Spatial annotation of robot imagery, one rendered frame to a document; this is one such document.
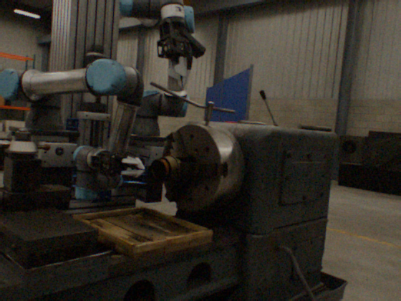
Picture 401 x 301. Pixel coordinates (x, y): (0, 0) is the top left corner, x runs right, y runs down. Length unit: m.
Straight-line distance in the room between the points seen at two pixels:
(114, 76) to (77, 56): 0.66
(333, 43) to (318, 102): 1.81
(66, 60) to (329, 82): 10.79
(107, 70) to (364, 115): 10.67
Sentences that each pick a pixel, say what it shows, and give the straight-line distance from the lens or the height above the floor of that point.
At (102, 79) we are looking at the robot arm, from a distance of 1.28.
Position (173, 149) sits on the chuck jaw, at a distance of 1.30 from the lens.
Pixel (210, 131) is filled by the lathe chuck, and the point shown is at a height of 1.22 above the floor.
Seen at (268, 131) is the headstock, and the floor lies 1.23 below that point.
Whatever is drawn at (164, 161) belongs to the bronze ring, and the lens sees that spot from 1.21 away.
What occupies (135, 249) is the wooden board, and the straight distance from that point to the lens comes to 1.01.
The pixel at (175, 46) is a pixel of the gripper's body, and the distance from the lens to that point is 1.19.
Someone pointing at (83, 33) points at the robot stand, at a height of 1.63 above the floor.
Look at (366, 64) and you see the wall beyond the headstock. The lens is 11.93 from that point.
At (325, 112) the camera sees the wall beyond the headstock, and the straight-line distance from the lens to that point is 12.06.
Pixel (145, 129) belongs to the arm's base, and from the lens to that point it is 1.85.
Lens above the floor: 1.23
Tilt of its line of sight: 3 degrees down
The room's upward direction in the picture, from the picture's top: 5 degrees clockwise
